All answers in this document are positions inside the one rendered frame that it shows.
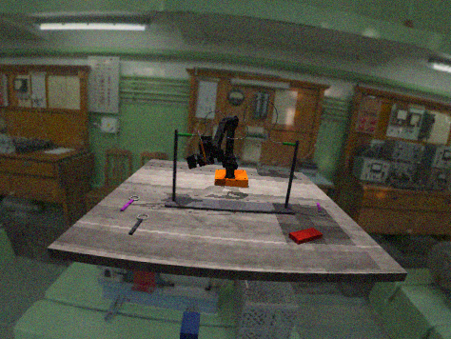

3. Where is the blue block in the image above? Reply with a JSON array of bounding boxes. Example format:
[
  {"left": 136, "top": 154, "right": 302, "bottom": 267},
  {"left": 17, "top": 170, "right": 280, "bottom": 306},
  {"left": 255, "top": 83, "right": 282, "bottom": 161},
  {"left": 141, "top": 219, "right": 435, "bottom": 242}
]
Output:
[{"left": 180, "top": 311, "right": 201, "bottom": 339}]

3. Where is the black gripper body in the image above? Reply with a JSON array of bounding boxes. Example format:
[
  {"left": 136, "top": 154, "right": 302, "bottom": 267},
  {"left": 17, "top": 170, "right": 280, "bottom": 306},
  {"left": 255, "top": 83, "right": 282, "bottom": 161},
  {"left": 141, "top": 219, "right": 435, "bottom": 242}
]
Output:
[{"left": 186, "top": 149, "right": 225, "bottom": 169}]

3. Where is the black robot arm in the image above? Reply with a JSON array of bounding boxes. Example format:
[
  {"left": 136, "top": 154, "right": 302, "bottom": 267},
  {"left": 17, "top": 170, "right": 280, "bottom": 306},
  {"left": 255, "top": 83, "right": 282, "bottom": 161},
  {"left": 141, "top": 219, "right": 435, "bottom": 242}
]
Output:
[{"left": 201, "top": 116, "right": 239, "bottom": 179}]

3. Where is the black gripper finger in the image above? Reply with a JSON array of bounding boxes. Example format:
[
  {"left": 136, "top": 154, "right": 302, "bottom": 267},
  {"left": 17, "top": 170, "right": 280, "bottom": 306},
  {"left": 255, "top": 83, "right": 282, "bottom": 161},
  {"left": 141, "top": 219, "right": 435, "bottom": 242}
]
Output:
[
  {"left": 197, "top": 154, "right": 206, "bottom": 167},
  {"left": 206, "top": 152, "right": 214, "bottom": 165}
]

